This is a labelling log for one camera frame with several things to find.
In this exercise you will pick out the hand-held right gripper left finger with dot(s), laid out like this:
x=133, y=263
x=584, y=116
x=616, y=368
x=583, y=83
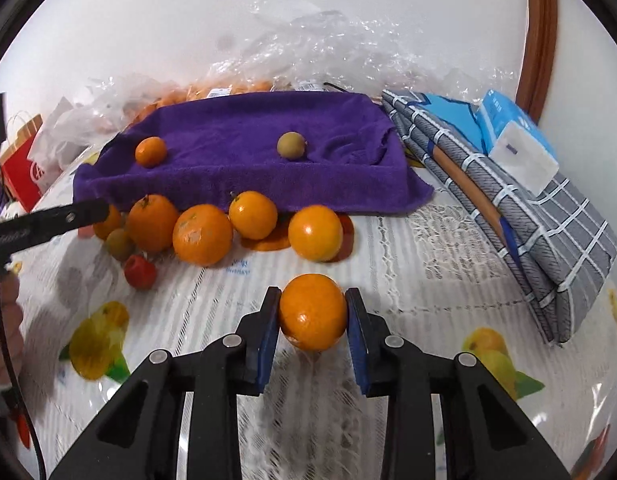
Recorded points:
x=268, y=340

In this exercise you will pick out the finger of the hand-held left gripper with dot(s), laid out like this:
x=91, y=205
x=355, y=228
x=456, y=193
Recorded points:
x=53, y=220

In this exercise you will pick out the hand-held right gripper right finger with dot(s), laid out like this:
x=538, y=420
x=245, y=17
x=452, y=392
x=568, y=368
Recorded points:
x=358, y=345

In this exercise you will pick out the smooth orange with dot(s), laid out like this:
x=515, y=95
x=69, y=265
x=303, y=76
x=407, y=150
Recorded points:
x=313, y=312

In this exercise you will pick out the greenish brown round fruit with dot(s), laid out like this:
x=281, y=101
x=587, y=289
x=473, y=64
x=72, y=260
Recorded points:
x=121, y=245
x=291, y=146

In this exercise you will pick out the orange with stem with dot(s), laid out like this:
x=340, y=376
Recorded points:
x=153, y=222

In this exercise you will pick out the large mottled orange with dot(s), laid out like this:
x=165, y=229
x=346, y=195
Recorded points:
x=202, y=235

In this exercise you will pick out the purple towel covered tray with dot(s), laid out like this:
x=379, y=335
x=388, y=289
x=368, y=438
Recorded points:
x=228, y=125

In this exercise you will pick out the person's left hand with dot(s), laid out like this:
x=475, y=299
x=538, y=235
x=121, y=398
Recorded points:
x=14, y=320

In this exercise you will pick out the red paper bag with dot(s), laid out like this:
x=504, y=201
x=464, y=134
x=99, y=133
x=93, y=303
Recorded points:
x=21, y=180

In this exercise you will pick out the white plastic bag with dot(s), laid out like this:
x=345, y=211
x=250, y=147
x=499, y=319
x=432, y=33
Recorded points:
x=58, y=145

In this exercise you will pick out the small red fruit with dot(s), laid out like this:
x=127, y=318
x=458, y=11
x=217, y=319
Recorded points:
x=141, y=272

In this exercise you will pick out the small orange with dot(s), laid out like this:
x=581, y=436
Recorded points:
x=151, y=152

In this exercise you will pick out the clear bag of small oranges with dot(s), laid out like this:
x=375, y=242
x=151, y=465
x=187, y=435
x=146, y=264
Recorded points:
x=178, y=95

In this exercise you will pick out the grey plaid folded cloth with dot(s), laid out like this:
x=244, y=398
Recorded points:
x=553, y=240

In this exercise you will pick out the blue tissue pack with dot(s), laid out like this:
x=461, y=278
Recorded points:
x=513, y=125

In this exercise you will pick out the large clear plastic bag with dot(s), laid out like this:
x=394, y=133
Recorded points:
x=338, y=50

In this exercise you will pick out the brown wooden frame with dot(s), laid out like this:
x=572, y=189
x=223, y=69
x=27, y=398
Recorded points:
x=540, y=35

